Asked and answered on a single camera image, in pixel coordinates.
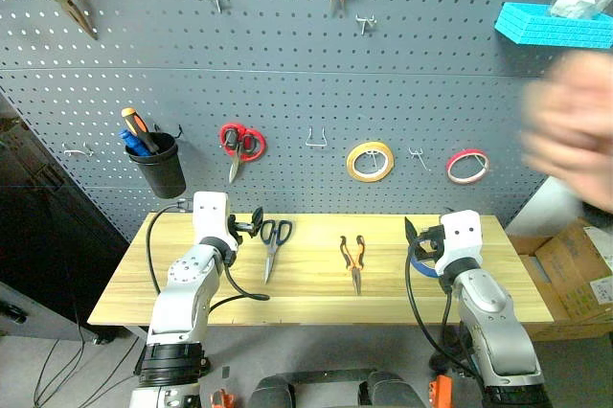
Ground open brown cardboard box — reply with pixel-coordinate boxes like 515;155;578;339
507;234;572;323

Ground black plastic cup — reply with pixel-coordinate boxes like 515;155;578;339
124;124;188;200

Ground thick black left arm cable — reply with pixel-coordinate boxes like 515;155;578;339
206;254;271;313

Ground labelled brown cardboard box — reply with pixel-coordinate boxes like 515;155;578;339
534;219;613;324

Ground blue tape roll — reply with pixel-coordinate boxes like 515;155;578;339
407;254;440;280

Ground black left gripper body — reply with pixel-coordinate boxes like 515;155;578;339
226;213;254;242

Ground person's bare hand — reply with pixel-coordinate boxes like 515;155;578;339
519;51;613;215

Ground orange black handled pliers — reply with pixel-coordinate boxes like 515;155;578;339
339;234;367;296

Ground yellow tape roll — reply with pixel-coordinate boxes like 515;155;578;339
345;140;396;184

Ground orange black screwdriver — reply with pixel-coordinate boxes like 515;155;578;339
120;107;160;155

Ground metal pegboard hook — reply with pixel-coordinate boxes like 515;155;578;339
408;147;432;172
190;0;230;14
61;142;96;159
354;13;378;35

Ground red tape roll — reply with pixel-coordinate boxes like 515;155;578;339
445;147;490;186

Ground blue handled screwdriver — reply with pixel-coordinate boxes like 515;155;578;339
118;128;150;158

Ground wire loop pegboard hook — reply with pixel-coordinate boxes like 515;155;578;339
305;125;329;148

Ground grey metal pegboard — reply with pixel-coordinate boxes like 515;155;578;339
0;0;613;242

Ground orange black bracket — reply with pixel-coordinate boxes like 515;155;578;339
210;388;237;408
428;374;454;408

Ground thin black left wrist cable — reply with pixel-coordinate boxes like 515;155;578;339
145;199;193;297

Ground red handled scissors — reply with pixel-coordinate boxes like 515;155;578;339
218;122;267;184

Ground dark grey rounded shape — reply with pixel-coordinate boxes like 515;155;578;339
248;374;296;408
358;372;422;408

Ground blue handled scissors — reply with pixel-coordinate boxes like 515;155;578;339
260;218;293;284

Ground cyan plastic bin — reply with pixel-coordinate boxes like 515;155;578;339
493;1;613;50

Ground black flat bar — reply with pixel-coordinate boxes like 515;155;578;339
277;368;379;386

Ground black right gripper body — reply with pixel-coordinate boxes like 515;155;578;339
414;224;446;265

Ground black cabinet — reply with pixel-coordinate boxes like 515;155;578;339
0;91;131;343

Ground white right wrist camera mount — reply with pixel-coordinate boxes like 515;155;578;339
433;210;483;280

